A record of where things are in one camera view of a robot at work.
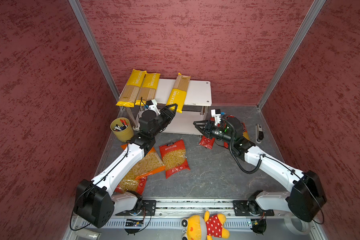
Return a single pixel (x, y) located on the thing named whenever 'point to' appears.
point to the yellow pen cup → (122, 128)
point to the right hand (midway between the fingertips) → (193, 127)
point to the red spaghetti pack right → (245, 133)
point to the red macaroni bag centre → (174, 157)
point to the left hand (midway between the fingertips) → (177, 109)
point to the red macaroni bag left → (128, 182)
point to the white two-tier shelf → (199, 97)
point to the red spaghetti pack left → (207, 142)
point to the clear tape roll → (306, 228)
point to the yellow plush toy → (198, 227)
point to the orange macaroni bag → (150, 164)
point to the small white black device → (259, 133)
